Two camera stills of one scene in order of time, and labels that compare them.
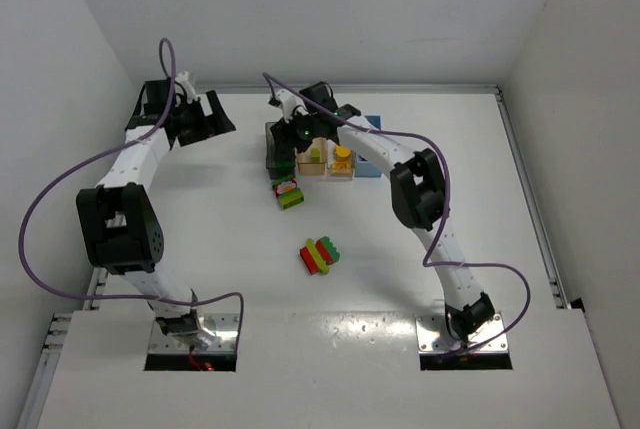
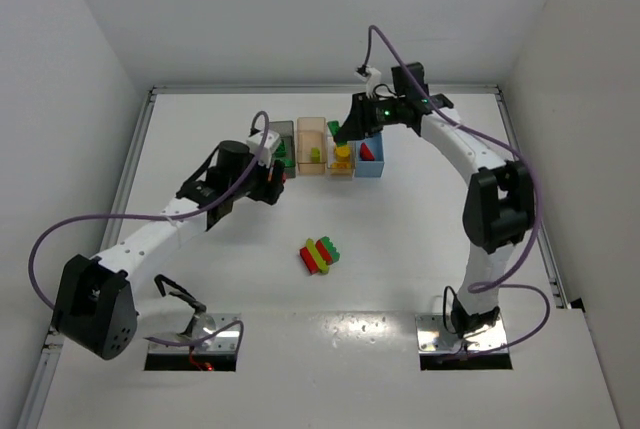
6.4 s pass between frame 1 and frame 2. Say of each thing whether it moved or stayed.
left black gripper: moved
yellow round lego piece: stayed
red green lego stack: stayed
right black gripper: moved
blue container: stayed
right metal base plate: stayed
